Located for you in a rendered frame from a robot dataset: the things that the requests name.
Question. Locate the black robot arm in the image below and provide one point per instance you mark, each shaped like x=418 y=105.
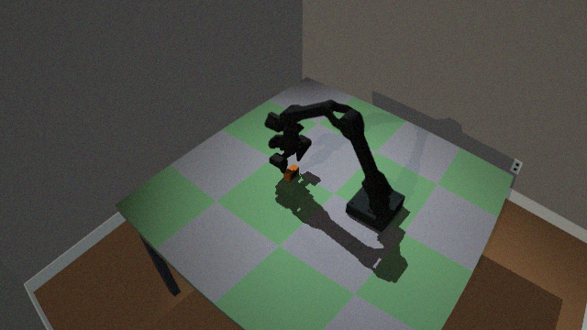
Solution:
x=351 y=126

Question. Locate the orange block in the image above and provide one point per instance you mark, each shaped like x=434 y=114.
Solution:
x=291 y=173

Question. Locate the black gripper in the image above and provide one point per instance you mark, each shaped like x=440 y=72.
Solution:
x=299 y=146

